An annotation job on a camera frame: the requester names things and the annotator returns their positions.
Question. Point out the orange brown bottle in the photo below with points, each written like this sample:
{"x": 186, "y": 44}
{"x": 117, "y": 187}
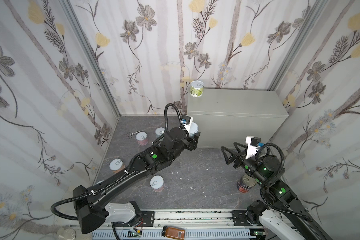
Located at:
{"x": 173, "y": 233}

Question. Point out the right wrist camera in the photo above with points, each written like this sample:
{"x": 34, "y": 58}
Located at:
{"x": 254, "y": 143}

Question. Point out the orange label can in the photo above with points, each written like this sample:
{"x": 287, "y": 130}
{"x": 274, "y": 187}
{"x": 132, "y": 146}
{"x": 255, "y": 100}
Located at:
{"x": 116, "y": 165}

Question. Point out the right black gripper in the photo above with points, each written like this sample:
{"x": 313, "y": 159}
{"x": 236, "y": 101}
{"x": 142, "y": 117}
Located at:
{"x": 240, "y": 156}

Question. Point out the pink label can back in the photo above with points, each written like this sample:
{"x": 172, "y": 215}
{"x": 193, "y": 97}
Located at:
{"x": 142, "y": 138}

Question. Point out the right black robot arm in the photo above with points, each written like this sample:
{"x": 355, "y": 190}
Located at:
{"x": 280, "y": 209}

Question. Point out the red dark label can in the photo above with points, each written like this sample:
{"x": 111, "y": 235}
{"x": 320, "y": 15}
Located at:
{"x": 245, "y": 183}

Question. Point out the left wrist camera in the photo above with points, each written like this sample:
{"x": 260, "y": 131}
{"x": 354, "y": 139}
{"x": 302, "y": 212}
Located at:
{"x": 186, "y": 121}

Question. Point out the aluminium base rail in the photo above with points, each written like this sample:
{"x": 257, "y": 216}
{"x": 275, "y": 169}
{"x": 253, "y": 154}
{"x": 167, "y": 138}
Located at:
{"x": 198, "y": 225}

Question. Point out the grey metal cabinet box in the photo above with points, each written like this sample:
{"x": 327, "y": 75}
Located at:
{"x": 227, "y": 116}

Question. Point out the green label can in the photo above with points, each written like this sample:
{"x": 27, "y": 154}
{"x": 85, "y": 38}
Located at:
{"x": 197, "y": 88}

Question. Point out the pink label can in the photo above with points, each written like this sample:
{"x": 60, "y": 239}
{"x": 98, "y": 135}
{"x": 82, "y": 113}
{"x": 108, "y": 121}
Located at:
{"x": 157, "y": 183}
{"x": 142, "y": 138}

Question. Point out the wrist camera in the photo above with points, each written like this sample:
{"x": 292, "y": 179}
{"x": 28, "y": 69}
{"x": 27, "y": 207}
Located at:
{"x": 186, "y": 121}
{"x": 254, "y": 143}

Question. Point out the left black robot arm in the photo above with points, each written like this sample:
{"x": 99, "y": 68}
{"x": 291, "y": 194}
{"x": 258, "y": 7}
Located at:
{"x": 88, "y": 205}

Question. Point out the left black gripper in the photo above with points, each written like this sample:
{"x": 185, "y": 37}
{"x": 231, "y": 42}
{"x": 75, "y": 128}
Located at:
{"x": 193, "y": 142}

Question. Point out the teal can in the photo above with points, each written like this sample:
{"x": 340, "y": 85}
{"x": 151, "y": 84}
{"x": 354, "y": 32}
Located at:
{"x": 159, "y": 132}
{"x": 193, "y": 129}

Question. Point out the pink label can front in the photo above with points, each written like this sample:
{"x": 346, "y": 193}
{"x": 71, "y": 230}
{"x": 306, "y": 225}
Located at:
{"x": 157, "y": 183}

